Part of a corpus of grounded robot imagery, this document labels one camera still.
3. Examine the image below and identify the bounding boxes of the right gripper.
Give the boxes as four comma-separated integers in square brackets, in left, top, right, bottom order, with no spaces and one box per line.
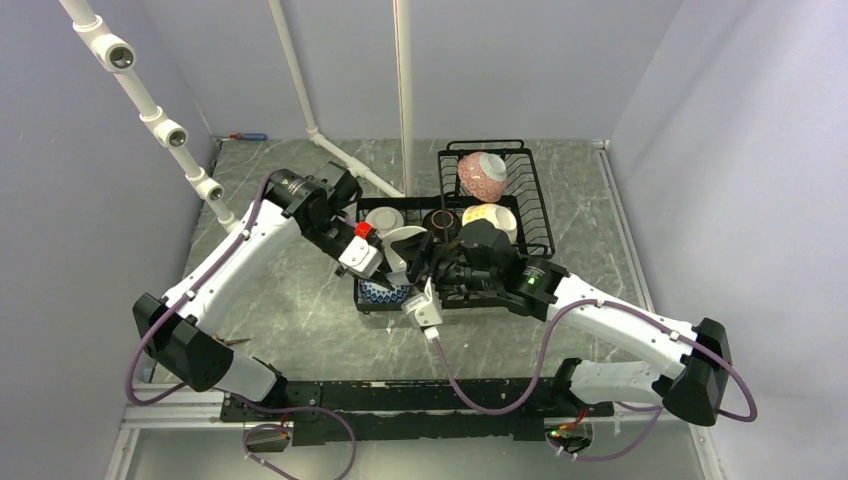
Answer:
[391,231,499,301]

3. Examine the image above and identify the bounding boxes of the brown glazed bowl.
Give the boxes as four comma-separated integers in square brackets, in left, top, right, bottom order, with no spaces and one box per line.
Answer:
[422,209,462,242]

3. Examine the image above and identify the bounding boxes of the teal white bowl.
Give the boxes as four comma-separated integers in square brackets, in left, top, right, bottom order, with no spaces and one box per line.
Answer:
[365,206,405,232]

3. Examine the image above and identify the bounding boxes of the orange geometric patterned bowl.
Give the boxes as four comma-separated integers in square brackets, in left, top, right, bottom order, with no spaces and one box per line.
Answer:
[359,281,410,305]

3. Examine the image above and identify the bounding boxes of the blue yellow patterned bowl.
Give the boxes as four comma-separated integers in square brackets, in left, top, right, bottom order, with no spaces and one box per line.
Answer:
[461,203,518,244]

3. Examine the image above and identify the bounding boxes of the red patterned bowl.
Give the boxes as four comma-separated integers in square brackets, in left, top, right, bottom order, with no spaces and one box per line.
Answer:
[458,151,507,203]

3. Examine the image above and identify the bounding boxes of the ribbed white bowl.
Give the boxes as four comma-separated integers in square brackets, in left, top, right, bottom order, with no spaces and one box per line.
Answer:
[378,226,427,274]

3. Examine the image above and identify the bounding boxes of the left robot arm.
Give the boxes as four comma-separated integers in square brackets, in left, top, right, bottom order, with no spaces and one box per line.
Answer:
[130,162,364,420]

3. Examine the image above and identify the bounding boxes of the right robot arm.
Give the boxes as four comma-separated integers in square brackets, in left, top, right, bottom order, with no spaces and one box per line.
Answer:
[382,220,747,427]

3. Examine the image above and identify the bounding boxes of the red blue screwdriver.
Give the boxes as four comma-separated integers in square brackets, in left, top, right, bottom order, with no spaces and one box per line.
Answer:
[229,132,268,142]

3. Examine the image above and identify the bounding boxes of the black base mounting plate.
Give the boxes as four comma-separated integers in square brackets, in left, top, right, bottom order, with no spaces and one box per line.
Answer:
[219,377,614,446]

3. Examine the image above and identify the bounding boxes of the black wire dish rack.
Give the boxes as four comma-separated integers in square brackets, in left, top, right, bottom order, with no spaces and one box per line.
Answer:
[354,140,568,319]

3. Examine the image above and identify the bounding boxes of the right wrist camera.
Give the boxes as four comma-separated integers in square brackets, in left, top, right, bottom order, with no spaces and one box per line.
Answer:
[401,277,444,342]

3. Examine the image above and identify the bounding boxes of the yellow handled pliers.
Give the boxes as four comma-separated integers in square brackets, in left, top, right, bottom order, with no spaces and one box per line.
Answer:
[221,338,251,346]

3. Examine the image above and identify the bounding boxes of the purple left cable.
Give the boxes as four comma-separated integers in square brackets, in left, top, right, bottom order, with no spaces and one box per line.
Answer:
[124,170,359,480]

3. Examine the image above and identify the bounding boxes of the purple cable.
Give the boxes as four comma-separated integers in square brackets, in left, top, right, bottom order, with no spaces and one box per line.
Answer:
[124,170,359,480]
[430,298,759,464]

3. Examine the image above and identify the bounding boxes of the aluminium rail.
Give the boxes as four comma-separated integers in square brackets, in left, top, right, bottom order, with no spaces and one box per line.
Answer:
[124,378,654,428]

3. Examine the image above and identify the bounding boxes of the white PVC pipe frame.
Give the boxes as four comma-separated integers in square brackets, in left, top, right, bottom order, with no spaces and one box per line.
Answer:
[58,0,417,233]

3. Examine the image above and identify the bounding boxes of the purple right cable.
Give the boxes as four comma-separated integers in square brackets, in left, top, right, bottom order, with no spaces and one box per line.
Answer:
[430,298,759,464]

